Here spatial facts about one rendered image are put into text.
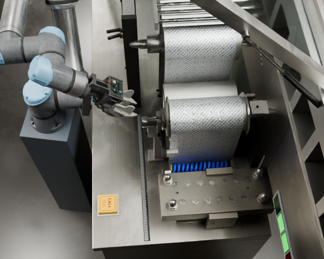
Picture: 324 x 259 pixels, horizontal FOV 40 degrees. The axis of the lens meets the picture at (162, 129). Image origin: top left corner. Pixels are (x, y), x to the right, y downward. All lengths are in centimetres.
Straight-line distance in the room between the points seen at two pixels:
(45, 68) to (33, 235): 161
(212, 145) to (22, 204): 153
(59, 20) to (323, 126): 99
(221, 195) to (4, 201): 157
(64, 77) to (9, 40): 20
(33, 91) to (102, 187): 45
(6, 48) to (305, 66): 80
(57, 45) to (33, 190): 161
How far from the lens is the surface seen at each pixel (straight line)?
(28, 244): 270
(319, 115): 112
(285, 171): 138
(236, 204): 161
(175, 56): 150
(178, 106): 143
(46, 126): 186
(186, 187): 161
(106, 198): 171
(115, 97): 131
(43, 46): 132
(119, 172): 178
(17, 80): 324
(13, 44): 134
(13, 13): 147
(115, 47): 211
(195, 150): 156
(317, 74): 103
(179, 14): 149
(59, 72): 126
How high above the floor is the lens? 252
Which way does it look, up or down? 61 degrees down
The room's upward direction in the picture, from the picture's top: 2 degrees clockwise
